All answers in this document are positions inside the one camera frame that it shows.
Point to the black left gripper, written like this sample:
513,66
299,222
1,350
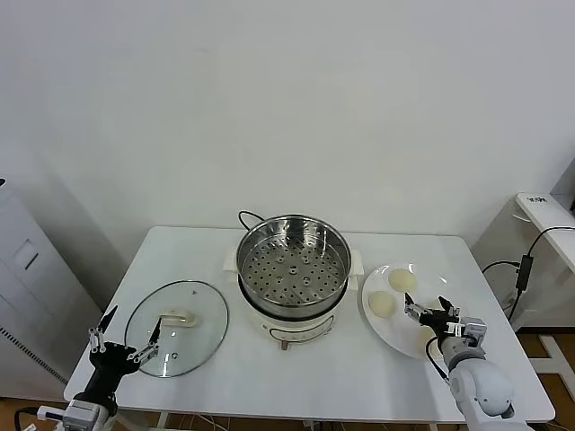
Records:
112,359

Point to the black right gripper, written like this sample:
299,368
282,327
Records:
438,323

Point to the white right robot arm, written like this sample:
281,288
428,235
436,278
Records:
480,386

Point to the perforated steel steamer basket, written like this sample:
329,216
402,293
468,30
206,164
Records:
334,251

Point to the white round plate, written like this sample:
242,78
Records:
406,330

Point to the white side table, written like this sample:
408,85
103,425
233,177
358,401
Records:
498,242

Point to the white grey cabinet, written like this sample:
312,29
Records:
27,287

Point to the cream electric cooker base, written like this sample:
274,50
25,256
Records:
292,330

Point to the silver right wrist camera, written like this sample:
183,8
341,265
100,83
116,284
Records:
474,330

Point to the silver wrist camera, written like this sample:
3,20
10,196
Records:
83,410
474,330

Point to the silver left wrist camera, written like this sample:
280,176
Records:
83,410

